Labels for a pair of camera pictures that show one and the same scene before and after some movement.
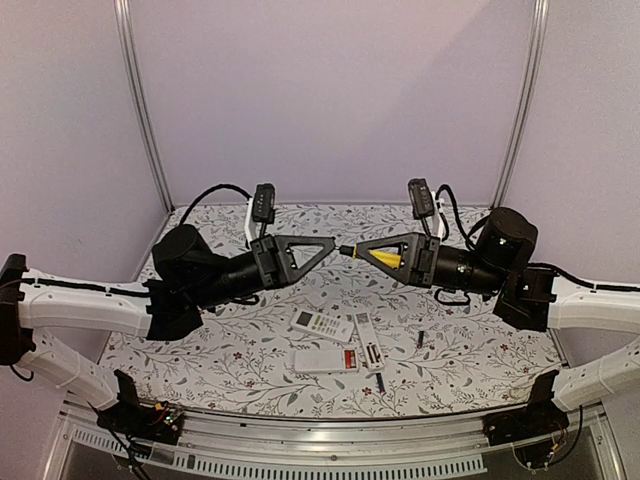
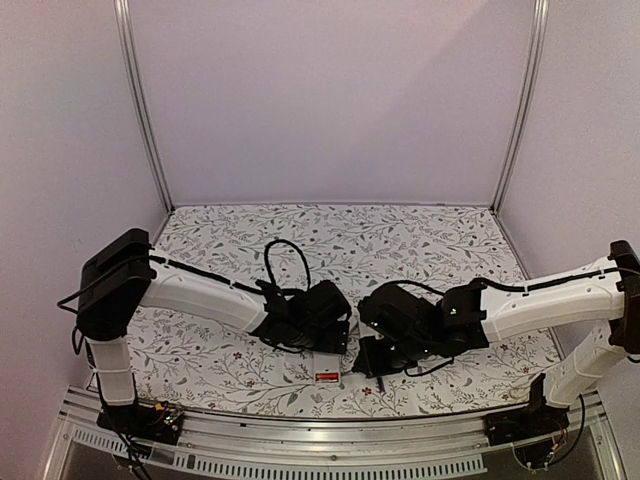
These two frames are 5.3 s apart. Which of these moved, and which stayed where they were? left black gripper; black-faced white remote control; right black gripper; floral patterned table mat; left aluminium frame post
Moved: left black gripper; black-faced white remote control; right black gripper
Stayed: floral patterned table mat; left aluminium frame post
